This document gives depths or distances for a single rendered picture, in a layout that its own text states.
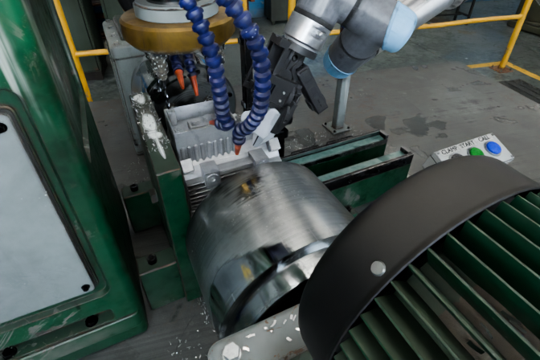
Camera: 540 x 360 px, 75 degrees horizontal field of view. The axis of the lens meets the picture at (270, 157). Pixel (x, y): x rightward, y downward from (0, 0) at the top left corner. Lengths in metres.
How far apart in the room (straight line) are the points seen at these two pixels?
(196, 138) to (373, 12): 0.37
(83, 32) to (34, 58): 3.42
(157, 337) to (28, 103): 0.51
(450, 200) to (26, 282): 0.56
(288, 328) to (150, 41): 0.41
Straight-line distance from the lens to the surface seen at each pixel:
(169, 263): 0.73
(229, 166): 0.68
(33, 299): 0.65
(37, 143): 0.49
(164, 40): 0.55
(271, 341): 0.36
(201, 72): 0.90
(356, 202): 0.98
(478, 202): 0.20
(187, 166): 0.66
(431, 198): 0.19
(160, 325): 0.80
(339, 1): 0.62
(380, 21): 0.63
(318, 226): 0.43
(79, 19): 3.83
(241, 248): 0.44
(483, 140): 0.86
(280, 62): 0.62
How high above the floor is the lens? 1.48
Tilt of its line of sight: 36 degrees down
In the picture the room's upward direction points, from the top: straight up
